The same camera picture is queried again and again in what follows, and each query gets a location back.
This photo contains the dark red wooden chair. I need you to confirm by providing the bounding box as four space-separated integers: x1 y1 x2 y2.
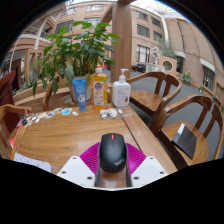
0 69 18 108

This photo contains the blue sticker card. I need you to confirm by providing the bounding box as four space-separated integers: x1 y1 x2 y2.
61 107 73 116

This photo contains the blue squeeze tube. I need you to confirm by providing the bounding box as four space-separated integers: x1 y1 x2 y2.
72 78 88 112

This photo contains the green potted plant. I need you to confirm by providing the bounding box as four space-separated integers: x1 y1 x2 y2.
31 20 120 103

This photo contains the yellow dish soap bottle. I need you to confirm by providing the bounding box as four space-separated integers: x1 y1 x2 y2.
90 64 109 111

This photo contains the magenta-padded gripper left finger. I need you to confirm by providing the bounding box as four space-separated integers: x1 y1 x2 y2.
56 142 102 188

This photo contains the white pump bottle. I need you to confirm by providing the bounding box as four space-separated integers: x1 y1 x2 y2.
111 68 132 108

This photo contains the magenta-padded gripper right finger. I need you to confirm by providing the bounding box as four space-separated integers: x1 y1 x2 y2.
125 142 169 188

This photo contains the white grey printed mouse pad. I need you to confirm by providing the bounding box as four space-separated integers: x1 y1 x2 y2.
13 152 53 174

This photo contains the wooden armchair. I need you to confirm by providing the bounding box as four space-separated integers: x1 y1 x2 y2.
0 103 33 160
151 94 224 168
42 79 74 112
126 70 184 128

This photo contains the dark parked car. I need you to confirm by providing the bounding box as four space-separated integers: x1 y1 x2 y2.
136 63 147 73

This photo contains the black notebook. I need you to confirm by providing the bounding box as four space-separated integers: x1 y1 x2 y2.
171 122 198 160

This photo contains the clear plastic bag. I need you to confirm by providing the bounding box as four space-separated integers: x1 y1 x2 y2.
99 108 133 120

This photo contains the black computer mouse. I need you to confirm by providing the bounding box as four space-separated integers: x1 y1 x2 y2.
98 132 128 174

